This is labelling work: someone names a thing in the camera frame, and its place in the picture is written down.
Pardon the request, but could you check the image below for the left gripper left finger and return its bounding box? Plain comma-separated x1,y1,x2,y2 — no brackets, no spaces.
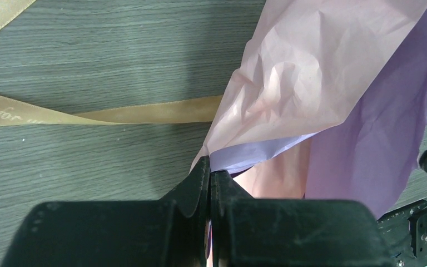
2,157,210,266

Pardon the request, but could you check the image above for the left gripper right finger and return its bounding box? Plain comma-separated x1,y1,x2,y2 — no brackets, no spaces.
210,171,394,266

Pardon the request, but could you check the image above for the pink flower bouquet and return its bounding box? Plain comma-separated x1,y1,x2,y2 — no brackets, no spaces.
198,1,427,217

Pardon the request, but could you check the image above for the tan ribbon bow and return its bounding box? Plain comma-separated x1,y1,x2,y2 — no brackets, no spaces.
0,1,222,127

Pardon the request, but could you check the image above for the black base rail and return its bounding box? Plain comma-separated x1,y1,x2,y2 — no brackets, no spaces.
377,197,427,266

